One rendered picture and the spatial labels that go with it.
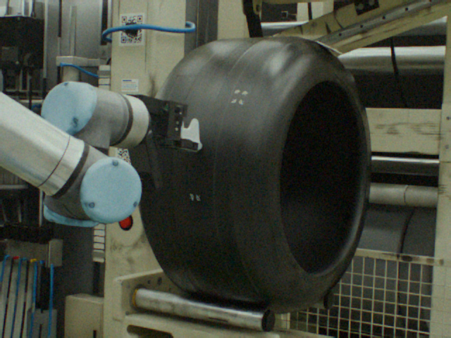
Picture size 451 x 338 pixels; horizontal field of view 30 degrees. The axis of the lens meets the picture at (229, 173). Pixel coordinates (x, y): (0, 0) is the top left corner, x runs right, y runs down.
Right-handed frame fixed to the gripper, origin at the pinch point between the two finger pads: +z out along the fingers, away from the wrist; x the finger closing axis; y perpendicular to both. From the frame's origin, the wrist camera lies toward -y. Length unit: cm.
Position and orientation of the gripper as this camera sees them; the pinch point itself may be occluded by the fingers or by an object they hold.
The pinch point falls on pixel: (195, 149)
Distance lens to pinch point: 157.3
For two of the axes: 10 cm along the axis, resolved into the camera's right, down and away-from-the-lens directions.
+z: 5.3, 0.9, 8.4
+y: 1.0, -9.9, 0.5
